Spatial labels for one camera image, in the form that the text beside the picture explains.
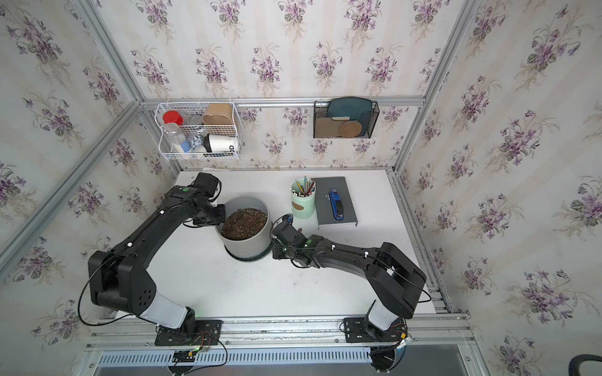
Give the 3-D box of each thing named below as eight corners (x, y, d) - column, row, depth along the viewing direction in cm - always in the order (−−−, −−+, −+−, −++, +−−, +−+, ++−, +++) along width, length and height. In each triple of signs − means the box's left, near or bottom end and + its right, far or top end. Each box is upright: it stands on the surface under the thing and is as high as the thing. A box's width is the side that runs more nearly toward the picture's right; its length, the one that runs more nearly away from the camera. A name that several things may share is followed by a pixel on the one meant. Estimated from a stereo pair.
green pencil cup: (291, 220, 102) (289, 198, 90) (292, 200, 109) (290, 177, 97) (314, 220, 102) (316, 198, 90) (313, 200, 109) (315, 177, 97)
